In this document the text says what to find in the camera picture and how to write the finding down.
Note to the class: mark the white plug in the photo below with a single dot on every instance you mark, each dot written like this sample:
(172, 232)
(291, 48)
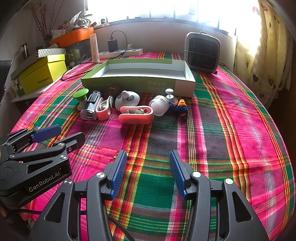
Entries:
(130, 47)

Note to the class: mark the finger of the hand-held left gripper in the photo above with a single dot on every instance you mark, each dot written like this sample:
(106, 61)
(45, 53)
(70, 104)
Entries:
(74, 140)
(46, 133)

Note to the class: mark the orange box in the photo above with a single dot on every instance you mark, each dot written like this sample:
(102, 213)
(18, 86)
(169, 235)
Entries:
(71, 37)

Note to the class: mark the pile of bags and papers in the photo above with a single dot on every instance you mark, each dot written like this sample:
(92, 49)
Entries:
(78, 22)

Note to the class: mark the cream tube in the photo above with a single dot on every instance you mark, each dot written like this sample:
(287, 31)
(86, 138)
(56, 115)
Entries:
(94, 48)

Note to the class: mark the white power strip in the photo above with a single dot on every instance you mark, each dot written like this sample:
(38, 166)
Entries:
(134, 52)

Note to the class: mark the white round ribbed cap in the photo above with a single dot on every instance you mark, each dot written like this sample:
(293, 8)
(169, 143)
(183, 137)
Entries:
(159, 105)

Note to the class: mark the green mushroom-shaped cap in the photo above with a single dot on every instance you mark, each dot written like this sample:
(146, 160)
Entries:
(81, 93)

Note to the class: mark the small pink clip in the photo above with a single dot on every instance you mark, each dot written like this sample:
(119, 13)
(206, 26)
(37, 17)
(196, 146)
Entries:
(101, 114)

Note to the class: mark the green striped box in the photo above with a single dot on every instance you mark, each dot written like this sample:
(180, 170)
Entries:
(50, 52)

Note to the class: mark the grey space heater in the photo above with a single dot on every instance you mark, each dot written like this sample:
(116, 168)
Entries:
(201, 51)

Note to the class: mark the pink green plaid blanket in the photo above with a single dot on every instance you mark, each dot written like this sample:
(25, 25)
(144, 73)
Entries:
(208, 139)

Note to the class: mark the cream heart-print curtain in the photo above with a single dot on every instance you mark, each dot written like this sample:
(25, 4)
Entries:
(261, 58)

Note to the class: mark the large pink clip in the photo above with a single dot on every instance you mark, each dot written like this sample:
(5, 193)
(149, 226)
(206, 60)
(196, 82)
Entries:
(136, 119)

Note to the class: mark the black and clear flashlight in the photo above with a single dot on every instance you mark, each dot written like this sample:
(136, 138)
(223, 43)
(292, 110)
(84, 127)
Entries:
(89, 111)

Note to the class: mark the white knob suction hook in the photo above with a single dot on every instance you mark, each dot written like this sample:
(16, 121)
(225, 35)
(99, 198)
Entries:
(169, 91)

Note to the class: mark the green and white cardboard box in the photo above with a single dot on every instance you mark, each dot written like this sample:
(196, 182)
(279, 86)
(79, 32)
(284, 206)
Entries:
(138, 85)

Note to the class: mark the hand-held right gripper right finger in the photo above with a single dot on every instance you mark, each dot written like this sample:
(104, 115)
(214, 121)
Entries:
(178, 171)

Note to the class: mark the glass tank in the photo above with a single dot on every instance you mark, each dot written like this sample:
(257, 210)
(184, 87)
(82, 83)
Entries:
(76, 53)

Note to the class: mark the yellow box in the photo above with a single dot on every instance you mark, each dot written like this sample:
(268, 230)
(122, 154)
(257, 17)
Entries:
(37, 78)

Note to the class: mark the brown walnut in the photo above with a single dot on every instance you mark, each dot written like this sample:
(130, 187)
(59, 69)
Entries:
(113, 89)

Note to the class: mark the dried branches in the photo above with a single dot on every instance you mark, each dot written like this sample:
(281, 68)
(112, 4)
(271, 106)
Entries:
(45, 34)

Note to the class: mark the black charger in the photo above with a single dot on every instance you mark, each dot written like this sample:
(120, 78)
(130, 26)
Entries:
(112, 45)

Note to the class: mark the dark device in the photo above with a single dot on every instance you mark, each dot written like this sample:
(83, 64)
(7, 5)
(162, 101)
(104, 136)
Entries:
(4, 74)

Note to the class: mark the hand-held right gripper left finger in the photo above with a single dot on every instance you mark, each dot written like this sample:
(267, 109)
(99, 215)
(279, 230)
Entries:
(119, 171)

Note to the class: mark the white round panda device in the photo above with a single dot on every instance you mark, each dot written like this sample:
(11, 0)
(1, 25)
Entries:
(122, 102)

